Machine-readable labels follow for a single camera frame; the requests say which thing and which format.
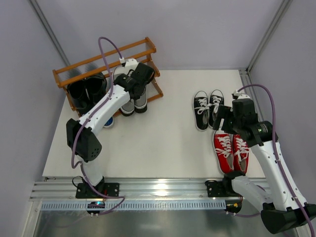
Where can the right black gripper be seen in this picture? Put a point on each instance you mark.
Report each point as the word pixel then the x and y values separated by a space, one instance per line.
pixel 220 118

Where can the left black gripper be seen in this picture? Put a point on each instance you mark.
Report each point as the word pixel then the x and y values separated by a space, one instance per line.
pixel 139 90

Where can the grey sneaker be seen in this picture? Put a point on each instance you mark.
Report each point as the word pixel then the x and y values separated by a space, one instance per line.
pixel 128 108
pixel 140 104

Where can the red sneaker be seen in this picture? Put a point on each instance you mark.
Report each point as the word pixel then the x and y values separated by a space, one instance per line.
pixel 240 154
pixel 223 149

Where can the black sneaker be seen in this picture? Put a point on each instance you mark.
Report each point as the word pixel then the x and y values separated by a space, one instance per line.
pixel 201 110
pixel 216 98

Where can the blue sneaker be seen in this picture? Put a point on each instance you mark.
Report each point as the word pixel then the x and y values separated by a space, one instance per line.
pixel 109 123

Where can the black loafer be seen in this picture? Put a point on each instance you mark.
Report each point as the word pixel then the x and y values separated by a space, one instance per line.
pixel 79 96
pixel 96 87

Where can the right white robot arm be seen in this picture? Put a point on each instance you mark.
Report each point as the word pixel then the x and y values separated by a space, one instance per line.
pixel 284 208

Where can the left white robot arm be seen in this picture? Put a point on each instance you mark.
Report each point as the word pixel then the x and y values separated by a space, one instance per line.
pixel 82 133

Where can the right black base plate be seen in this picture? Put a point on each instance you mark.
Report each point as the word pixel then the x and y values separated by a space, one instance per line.
pixel 215 189

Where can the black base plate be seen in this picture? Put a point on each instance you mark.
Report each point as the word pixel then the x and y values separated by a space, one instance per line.
pixel 109 189
pixel 215 189

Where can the slotted cable duct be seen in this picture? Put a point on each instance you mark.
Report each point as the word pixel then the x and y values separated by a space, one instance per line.
pixel 129 205

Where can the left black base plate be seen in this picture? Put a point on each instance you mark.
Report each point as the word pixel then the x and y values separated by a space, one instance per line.
pixel 109 189

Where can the aluminium mounting rail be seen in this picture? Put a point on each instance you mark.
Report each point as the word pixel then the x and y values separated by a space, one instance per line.
pixel 63 189

